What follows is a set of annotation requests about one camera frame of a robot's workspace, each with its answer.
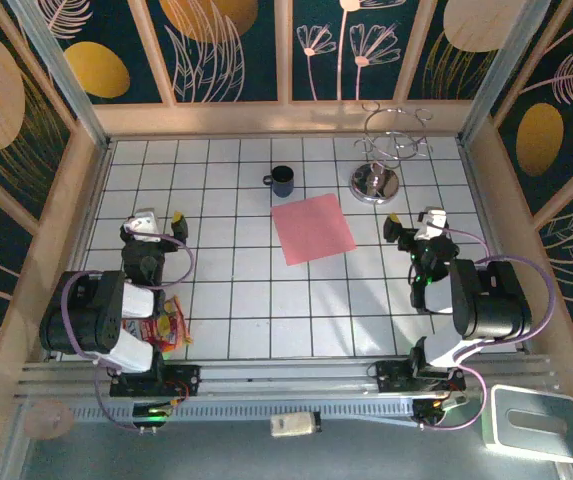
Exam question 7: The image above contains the pink cloth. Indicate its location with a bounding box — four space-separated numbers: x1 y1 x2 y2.
270 193 357 266

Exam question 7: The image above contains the chrome mug tree stand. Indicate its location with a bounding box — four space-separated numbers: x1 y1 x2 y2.
348 101 435 205

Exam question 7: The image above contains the colourful snack packet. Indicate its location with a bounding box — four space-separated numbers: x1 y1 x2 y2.
153 295 194 354

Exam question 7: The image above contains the dark blue mug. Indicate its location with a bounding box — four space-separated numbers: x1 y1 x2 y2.
262 165 296 198

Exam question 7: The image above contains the right control board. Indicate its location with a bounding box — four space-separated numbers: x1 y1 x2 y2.
412 392 470 426

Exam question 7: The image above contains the control board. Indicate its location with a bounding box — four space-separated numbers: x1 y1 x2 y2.
412 392 470 426
132 399 175 431

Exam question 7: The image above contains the left control board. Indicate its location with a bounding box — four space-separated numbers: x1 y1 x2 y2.
132 399 175 431

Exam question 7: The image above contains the round wooden disc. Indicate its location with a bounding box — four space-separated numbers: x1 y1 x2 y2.
23 402 75 441

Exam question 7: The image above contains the small white box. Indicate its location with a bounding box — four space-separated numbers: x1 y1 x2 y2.
269 411 323 439

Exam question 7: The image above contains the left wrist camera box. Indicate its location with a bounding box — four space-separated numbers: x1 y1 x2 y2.
133 208 161 245

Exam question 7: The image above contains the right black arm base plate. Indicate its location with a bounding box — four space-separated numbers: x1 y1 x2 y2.
375 357 467 396

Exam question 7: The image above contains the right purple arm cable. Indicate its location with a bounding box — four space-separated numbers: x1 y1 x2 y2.
418 227 557 432

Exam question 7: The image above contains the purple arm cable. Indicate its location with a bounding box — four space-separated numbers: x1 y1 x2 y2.
418 227 557 432
60 227 196 432

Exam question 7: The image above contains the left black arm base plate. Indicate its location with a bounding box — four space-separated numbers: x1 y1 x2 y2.
109 363 202 399

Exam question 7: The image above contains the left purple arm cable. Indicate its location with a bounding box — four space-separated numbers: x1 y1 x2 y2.
60 227 196 432

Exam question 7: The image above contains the grey slotted cable duct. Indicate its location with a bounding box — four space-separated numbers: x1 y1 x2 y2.
68 399 417 424

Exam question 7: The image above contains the aluminium mounting rail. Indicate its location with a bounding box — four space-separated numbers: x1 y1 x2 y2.
13 352 562 401

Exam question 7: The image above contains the aluminium frame post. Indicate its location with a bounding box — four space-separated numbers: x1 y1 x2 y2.
458 0 552 146
8 0 113 149

